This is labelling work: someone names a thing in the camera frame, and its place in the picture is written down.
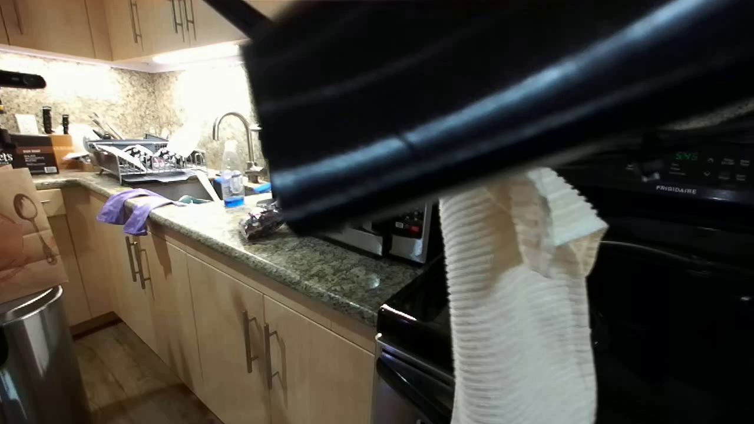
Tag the purple cloth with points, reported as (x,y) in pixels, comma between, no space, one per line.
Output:
(130,211)

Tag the clear water bottle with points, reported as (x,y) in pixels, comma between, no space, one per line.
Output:
(232,190)

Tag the wooden cabinets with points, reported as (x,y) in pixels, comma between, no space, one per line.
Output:
(112,29)
(249,342)

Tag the dish drying rack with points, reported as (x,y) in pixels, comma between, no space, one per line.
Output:
(133,161)

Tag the wooden upper cabinets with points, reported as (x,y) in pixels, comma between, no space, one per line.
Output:
(112,29)

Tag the chrome kitchen faucet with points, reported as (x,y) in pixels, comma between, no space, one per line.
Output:
(237,147)

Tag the black electric stove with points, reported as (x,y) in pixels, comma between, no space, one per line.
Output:
(669,294)

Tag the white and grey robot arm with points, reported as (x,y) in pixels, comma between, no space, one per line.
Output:
(368,108)

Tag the stainless steel trash can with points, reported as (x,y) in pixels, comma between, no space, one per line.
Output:
(39,374)

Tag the white ribbed towel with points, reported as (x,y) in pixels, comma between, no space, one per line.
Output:
(516,263)

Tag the wooden lower cabinets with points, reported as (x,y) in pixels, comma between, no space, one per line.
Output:
(249,342)

